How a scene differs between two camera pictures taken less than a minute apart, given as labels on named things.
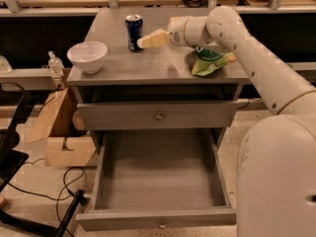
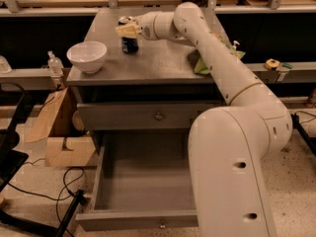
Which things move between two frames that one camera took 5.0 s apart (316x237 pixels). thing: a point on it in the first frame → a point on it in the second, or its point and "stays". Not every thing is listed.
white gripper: [176, 32] → [145, 26]
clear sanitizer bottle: [55, 65] stays
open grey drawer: [157, 178] stays
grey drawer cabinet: [162, 100] stays
